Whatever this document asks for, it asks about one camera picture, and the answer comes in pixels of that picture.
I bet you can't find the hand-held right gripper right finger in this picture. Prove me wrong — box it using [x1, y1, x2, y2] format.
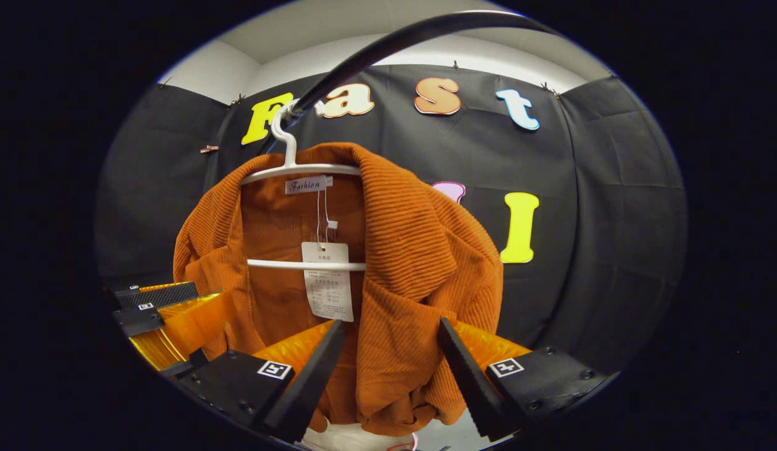
[437, 316, 608, 442]

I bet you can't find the orange corduroy jacket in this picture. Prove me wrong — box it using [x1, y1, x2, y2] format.
[172, 142, 505, 438]

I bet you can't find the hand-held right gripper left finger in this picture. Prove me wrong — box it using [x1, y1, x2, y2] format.
[175, 319, 347, 444]

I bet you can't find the white clothes hanger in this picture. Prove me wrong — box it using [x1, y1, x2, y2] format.
[240, 100, 367, 272]

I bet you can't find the black backdrop cloth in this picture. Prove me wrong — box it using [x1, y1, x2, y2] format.
[94, 63, 689, 376]

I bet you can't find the pink white laundry hamper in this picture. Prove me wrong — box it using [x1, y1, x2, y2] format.
[300, 418, 422, 451]

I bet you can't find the black clothes rail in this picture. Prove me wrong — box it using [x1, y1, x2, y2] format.
[260, 11, 555, 154]

